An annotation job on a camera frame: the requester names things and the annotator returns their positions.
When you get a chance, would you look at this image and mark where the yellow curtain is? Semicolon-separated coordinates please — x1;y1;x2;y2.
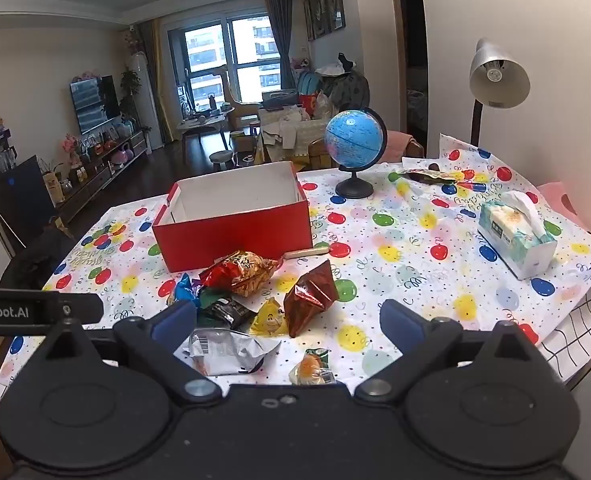
150;17;174;144

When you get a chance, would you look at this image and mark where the clear bun packet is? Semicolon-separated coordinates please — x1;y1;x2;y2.
290;349;337;386

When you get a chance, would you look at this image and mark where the white coffee table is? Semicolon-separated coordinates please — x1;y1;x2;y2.
176;110;236;149

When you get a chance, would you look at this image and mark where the brown foil snack packet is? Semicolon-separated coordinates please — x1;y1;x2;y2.
283;260;339;337

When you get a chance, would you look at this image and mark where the television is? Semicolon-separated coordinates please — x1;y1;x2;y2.
70;75;122;135

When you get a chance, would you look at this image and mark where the black cabinet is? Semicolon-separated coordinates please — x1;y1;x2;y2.
0;130;57;249

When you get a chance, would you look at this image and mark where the red chip packet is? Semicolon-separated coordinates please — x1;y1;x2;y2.
199;250;282;297

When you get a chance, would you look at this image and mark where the tissue pack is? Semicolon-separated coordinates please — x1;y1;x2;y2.
477;191;559;281

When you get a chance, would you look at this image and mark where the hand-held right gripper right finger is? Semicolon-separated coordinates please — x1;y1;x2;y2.
354;298;547;404

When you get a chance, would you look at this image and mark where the small yellow snack packet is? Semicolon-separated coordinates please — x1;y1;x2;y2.
250;297;289;336

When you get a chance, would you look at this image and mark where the window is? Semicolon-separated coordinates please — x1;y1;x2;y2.
168;12;282;111

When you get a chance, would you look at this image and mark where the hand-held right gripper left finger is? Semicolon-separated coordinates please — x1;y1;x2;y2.
33;300;222;404

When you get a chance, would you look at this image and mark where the pile of clothes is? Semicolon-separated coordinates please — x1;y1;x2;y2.
315;52;371;114

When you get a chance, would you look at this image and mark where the silver snack packet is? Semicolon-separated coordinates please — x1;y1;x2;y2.
184;327;281;377

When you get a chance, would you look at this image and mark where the black and white grid cloth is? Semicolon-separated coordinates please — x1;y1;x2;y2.
540;274;591;387

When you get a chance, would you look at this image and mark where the red cardboard box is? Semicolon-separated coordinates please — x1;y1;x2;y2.
152;161;313;273

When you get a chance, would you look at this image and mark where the silver desk lamp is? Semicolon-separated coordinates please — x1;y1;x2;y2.
469;37;531;147

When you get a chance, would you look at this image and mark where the blue cookie packet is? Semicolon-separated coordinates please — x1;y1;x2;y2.
168;274;202;306

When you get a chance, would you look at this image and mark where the grey curtain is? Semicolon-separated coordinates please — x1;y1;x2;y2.
264;0;297;93

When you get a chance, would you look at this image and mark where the television cabinet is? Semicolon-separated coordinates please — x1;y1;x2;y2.
58;130;149;211

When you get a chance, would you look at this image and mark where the blue desk globe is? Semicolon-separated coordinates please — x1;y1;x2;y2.
324;107;389;199

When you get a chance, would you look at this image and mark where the white standing air conditioner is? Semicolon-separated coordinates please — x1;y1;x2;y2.
127;52;162;151

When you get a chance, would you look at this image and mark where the sofa with cream cover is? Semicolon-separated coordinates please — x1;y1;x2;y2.
254;87;337;167

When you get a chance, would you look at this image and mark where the sausage stick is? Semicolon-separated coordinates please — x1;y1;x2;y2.
283;246;329;260

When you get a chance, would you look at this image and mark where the dark flat snack packet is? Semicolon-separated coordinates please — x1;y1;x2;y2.
398;162;471;186

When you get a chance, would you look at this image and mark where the pink bag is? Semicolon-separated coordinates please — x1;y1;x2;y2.
535;181;591;234

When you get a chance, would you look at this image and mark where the black jacket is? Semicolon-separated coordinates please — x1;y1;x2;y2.
0;217;79;291

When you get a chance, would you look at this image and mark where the pink cloth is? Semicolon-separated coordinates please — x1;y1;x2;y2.
388;131;417;164

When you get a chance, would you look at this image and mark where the dark green snack packet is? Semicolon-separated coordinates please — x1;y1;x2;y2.
198;290;256;331

